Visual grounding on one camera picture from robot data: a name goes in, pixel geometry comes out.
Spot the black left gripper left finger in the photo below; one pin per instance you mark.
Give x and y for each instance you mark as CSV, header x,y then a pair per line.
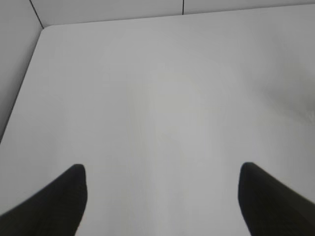
x,y
56,210

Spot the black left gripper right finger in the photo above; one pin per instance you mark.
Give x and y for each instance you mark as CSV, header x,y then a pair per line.
x,y
270,208

